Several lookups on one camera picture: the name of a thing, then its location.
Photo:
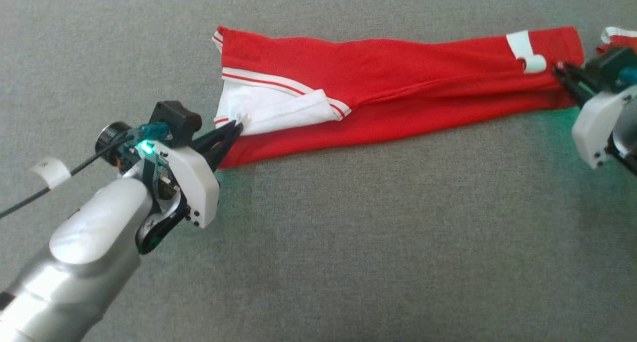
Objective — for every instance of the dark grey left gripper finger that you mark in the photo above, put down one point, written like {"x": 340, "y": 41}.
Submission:
{"x": 224, "y": 150}
{"x": 219, "y": 133}

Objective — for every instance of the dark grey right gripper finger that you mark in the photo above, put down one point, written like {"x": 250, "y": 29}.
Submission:
{"x": 580, "y": 93}
{"x": 580, "y": 75}

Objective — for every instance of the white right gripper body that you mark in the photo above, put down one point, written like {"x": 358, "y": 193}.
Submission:
{"x": 597, "y": 128}

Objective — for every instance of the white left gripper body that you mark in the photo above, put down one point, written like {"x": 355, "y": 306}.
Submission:
{"x": 196, "y": 182}

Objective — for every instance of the red shorts with white stripe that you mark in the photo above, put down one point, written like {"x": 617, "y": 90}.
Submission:
{"x": 619, "y": 33}

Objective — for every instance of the red Bulls 23 jersey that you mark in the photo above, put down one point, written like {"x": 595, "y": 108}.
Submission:
{"x": 398, "y": 83}

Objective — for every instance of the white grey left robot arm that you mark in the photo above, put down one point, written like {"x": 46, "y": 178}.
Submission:
{"x": 94, "y": 222}

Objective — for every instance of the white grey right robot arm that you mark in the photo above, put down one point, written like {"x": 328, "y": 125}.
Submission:
{"x": 628, "y": 143}

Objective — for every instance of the grey fabric sofa seat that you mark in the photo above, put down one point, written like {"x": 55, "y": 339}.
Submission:
{"x": 348, "y": 257}

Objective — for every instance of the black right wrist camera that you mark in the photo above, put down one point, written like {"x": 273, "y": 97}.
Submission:
{"x": 609, "y": 63}

